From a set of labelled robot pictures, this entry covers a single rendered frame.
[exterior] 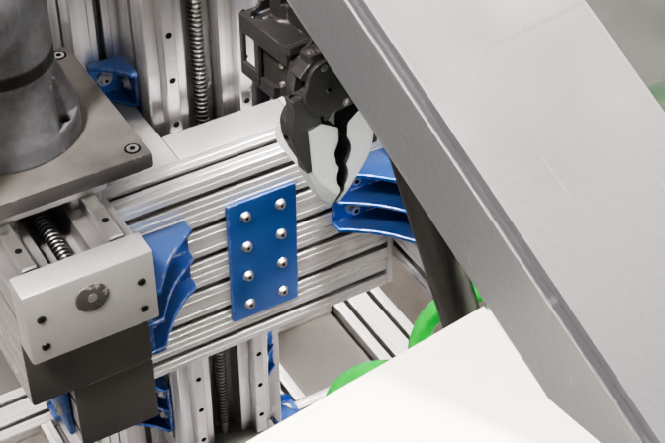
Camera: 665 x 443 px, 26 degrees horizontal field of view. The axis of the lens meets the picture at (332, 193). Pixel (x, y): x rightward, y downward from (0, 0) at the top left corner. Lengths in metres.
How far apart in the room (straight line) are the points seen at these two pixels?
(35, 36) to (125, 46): 0.28
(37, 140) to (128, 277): 0.16
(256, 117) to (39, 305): 0.39
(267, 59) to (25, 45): 0.40
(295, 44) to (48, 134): 0.49
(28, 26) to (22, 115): 0.09
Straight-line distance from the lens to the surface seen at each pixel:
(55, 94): 1.45
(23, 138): 1.42
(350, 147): 1.06
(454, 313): 0.61
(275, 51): 1.01
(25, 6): 1.37
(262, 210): 1.61
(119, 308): 1.43
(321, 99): 1.01
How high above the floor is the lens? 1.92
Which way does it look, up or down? 40 degrees down
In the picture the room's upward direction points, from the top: straight up
